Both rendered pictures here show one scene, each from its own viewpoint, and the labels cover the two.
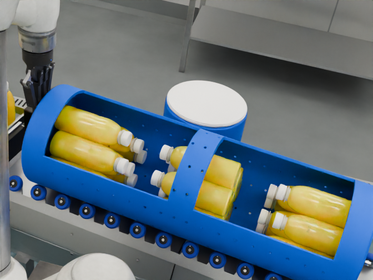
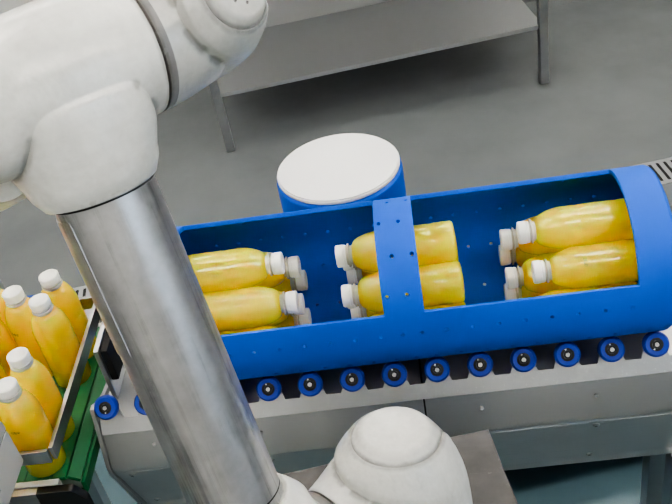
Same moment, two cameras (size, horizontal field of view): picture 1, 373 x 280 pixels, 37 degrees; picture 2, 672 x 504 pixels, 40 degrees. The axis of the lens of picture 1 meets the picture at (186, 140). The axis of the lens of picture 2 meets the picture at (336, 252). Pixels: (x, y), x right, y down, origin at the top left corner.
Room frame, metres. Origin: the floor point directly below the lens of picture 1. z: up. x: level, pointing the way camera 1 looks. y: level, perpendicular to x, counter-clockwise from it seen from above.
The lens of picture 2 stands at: (-0.10, 0.21, 2.11)
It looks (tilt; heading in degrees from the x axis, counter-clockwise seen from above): 37 degrees down; 353
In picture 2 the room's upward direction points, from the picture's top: 11 degrees counter-clockwise
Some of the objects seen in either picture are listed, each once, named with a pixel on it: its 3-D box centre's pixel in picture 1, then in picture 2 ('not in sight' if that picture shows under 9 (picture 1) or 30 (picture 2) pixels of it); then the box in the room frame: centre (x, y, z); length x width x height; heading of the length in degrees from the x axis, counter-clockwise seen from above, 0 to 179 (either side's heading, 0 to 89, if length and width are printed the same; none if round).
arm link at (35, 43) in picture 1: (37, 36); not in sight; (1.20, 0.40, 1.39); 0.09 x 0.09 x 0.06
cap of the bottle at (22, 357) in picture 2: not in sight; (19, 358); (1.19, 0.63, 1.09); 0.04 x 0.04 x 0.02
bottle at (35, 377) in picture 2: not in sight; (39, 397); (1.19, 0.63, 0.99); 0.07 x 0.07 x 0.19
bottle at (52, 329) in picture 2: not in sight; (58, 342); (1.33, 0.60, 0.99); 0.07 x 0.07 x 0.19
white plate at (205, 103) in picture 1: (207, 102); (338, 167); (1.62, -0.05, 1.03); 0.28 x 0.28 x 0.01
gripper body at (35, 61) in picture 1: (38, 62); not in sight; (1.20, 0.40, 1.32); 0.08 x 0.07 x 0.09; 166
